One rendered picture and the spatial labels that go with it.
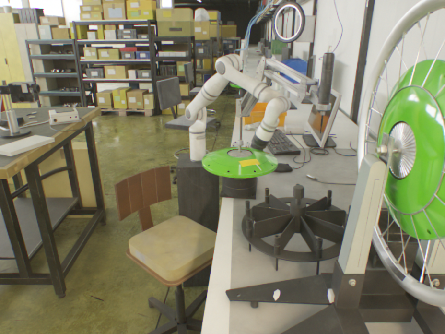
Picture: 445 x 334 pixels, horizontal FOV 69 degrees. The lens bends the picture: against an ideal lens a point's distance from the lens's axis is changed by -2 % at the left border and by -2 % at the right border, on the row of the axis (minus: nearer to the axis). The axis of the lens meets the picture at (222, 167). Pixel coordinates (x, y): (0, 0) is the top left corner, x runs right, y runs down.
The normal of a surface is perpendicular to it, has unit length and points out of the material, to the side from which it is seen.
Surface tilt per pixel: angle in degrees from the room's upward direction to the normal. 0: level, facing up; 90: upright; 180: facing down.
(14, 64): 90
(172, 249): 0
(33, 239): 0
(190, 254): 0
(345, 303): 90
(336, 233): 93
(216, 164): 23
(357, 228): 90
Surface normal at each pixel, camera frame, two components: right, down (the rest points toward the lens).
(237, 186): -0.22, 0.36
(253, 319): 0.00, -0.93
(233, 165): -0.08, -0.74
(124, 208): 0.90, 0.16
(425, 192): -0.97, 0.17
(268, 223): 0.32, 0.36
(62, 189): 0.01, 0.38
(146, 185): 0.66, 0.29
